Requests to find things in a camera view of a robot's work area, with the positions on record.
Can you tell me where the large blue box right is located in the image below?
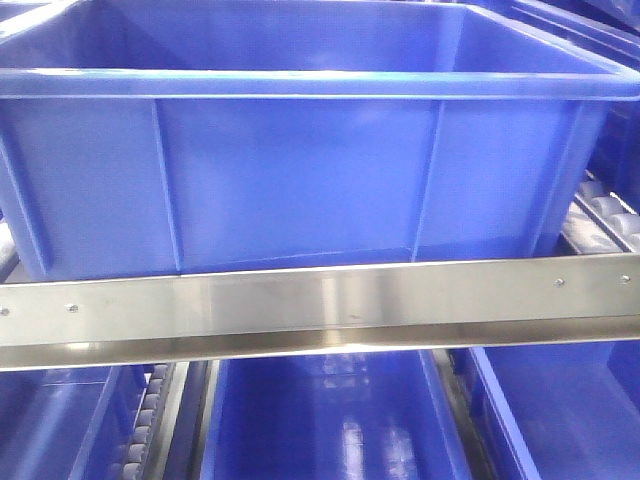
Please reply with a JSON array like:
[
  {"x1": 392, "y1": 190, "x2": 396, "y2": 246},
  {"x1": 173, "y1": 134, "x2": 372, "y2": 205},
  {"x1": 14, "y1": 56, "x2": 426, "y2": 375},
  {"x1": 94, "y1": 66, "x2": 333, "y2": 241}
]
[{"x1": 1, "y1": 1, "x2": 639, "y2": 281}]

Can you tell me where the blue bin lower shelf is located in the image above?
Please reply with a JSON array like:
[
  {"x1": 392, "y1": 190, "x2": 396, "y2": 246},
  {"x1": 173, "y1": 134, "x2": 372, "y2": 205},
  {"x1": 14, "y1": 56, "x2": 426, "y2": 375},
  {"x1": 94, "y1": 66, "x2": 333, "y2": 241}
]
[{"x1": 200, "y1": 350, "x2": 471, "y2": 479}]

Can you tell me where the roller track right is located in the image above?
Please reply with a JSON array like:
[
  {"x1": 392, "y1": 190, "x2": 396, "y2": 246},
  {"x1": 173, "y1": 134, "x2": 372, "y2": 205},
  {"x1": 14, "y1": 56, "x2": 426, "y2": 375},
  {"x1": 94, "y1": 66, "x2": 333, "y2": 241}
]
[{"x1": 559, "y1": 171, "x2": 639, "y2": 255}]

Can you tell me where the roller track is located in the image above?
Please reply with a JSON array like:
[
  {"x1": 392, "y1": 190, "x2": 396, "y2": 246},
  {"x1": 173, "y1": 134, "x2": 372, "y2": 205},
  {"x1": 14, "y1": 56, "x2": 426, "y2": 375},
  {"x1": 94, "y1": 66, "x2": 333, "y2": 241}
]
[
  {"x1": 109, "y1": 363, "x2": 176, "y2": 479},
  {"x1": 559, "y1": 171, "x2": 639, "y2": 255}
]

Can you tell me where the lower roller track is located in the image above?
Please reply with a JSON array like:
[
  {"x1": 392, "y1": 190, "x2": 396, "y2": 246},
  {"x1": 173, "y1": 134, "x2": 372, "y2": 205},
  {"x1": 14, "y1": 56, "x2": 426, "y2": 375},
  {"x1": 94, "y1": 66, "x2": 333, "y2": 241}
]
[{"x1": 109, "y1": 363, "x2": 176, "y2": 479}]

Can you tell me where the blue bin lower right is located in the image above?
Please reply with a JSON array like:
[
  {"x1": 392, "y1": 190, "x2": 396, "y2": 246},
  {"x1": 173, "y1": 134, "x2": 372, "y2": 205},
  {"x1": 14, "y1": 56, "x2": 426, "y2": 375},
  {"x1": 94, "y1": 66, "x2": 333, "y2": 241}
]
[{"x1": 457, "y1": 341, "x2": 639, "y2": 479}]

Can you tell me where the blue bin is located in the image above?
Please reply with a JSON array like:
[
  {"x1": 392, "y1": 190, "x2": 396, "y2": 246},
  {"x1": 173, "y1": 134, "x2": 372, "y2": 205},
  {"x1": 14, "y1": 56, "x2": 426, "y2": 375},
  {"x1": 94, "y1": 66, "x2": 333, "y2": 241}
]
[
  {"x1": 457, "y1": 341, "x2": 639, "y2": 479},
  {"x1": 1, "y1": 365, "x2": 146, "y2": 479}
]

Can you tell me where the blue bin lower left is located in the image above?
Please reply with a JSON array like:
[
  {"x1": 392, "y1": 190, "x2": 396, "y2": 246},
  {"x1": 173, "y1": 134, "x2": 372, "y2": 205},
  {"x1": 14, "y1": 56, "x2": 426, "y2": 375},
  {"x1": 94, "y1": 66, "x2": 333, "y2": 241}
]
[{"x1": 1, "y1": 365, "x2": 146, "y2": 479}]

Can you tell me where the steel front shelf rail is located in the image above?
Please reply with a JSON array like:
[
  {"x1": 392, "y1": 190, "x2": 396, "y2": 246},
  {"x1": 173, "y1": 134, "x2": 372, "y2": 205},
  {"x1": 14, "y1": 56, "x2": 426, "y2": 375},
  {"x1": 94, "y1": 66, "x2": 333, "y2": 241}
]
[{"x1": 1, "y1": 253, "x2": 639, "y2": 371}]

